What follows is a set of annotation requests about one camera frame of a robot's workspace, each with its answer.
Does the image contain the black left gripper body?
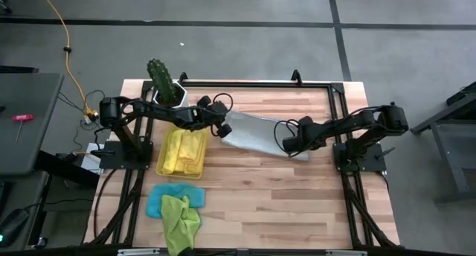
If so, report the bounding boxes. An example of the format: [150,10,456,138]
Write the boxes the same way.
[193,101,228,129]

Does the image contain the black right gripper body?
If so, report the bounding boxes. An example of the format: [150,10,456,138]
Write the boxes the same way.
[295,125,325,153]

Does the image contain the grey microfiber towel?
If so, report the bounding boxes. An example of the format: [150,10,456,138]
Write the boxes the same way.
[221,110,310,162]

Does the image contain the blue microfiber towel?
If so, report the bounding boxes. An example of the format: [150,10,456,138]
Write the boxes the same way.
[145,182,206,219]

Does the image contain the green microfiber towel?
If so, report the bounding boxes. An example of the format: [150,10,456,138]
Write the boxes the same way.
[161,194,202,256]

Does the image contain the translucent yellow plastic tray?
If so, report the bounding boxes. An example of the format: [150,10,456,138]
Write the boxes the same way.
[155,118,210,180]

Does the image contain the green cactus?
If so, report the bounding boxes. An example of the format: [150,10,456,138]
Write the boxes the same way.
[146,58,179,103]

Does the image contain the yellow power plug block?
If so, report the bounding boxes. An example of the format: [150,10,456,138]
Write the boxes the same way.
[83,107,100,125]

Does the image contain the white paper sheet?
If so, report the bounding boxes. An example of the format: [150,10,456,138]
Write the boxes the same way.
[79,142,104,174]

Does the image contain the grey metal stand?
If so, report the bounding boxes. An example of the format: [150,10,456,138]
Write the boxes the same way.
[411,80,476,205]

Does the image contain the grey desk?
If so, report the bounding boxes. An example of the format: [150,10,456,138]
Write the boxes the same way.
[0,72,65,176]

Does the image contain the dark desk surface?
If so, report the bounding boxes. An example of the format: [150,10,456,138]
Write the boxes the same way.
[0,170,49,252]

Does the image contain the black computer mouse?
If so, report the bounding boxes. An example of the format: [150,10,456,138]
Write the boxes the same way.
[0,208,30,249]

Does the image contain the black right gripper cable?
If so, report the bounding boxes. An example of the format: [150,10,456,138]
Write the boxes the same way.
[274,118,300,155]

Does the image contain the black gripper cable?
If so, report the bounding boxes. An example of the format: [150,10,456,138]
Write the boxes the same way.
[210,92,234,138]
[274,118,300,155]

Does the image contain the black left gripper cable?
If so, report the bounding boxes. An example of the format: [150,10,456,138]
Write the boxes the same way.
[210,92,234,138]

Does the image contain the black aluminium table frame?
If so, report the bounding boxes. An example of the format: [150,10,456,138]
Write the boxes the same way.
[83,68,401,256]

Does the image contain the black floor cables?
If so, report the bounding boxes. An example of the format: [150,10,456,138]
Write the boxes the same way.
[57,89,112,153]

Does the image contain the silver frame bracket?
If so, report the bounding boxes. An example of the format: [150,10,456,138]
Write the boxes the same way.
[117,248,161,255]
[325,249,368,256]

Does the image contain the orange extension cable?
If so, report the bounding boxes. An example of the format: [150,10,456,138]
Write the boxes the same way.
[36,0,92,114]

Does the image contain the red-handled hex key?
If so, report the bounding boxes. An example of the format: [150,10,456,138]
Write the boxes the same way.
[11,114,36,144]

